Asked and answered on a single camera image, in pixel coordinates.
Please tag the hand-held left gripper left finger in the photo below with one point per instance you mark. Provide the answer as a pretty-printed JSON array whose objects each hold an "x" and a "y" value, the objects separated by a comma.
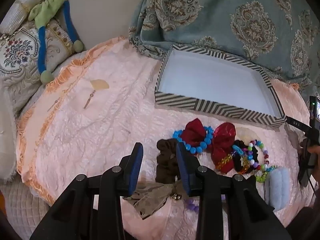
[{"x": 135, "y": 166}]

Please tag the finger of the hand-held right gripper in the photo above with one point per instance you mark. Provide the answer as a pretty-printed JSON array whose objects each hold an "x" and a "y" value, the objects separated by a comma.
[{"x": 297, "y": 124}]

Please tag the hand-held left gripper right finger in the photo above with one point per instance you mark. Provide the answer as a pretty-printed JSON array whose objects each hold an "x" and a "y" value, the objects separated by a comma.
[{"x": 184, "y": 170}]

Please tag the brown scrunchie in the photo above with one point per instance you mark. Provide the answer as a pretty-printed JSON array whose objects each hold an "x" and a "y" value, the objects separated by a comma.
[{"x": 166, "y": 160}]

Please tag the leopard print bow with bell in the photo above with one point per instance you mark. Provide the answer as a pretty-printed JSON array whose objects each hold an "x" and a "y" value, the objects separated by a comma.
[{"x": 152, "y": 195}]

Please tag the black scrunchie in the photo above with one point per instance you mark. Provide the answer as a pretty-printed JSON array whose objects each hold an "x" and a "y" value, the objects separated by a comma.
[{"x": 241, "y": 163}]

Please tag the striped cardboard box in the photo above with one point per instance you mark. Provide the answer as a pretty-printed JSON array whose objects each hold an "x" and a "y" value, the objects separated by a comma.
[{"x": 215, "y": 80}]

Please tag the person's right hand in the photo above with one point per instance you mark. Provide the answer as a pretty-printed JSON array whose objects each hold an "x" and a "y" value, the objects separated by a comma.
[{"x": 315, "y": 150}]

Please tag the dark red velvet bow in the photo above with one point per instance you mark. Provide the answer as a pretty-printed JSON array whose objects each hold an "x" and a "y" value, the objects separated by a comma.
[{"x": 193, "y": 133}]

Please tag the pink quilted blanket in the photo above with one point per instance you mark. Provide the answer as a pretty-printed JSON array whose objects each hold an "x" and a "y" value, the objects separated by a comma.
[{"x": 100, "y": 135}]

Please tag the shiny red bow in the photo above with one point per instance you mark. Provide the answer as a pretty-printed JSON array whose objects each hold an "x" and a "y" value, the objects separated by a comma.
[{"x": 223, "y": 142}]

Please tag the light blue fluffy scrunchie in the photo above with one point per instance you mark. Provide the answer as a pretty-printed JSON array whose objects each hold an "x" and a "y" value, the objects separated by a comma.
[{"x": 277, "y": 190}]

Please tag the tan fan-shaped piece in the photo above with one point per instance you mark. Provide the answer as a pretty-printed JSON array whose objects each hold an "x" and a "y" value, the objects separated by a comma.
[{"x": 100, "y": 85}]

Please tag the white quilted bedspread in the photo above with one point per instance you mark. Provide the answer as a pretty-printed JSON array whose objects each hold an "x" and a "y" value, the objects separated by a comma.
[{"x": 22, "y": 205}]

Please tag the blue paisley blanket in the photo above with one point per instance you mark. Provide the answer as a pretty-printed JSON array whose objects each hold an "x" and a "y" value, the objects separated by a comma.
[{"x": 225, "y": 20}]

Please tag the green and blue plush toy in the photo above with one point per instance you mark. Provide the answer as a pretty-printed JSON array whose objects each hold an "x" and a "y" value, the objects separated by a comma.
[{"x": 42, "y": 45}]

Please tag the beige padded headboard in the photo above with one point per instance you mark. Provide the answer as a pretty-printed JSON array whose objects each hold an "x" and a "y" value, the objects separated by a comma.
[{"x": 110, "y": 10}]

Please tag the floral embroidered pillow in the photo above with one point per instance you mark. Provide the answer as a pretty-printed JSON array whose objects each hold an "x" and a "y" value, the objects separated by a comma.
[{"x": 18, "y": 55}]

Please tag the beige bolster pillow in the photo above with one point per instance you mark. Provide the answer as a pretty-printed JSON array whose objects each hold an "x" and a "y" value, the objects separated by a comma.
[{"x": 17, "y": 10}]

